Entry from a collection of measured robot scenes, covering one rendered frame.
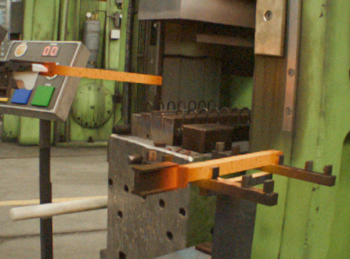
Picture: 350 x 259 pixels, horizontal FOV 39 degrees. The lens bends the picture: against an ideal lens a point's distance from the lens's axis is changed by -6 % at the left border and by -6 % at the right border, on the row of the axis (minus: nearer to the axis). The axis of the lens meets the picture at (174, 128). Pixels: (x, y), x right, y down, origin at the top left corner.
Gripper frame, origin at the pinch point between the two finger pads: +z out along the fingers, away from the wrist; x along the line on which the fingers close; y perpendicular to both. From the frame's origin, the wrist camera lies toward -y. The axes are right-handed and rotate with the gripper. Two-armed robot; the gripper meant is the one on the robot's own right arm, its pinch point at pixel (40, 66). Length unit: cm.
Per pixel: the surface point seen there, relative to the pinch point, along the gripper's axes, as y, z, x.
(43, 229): 64, 34, -65
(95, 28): -46, 266, -424
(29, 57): -3, 27, -68
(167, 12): -17.5, 40.8, -6.2
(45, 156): 34, 34, -65
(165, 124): 14.3, 42.0, -4.2
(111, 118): 63, 297, -419
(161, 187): 17.9, 2.3, 44.4
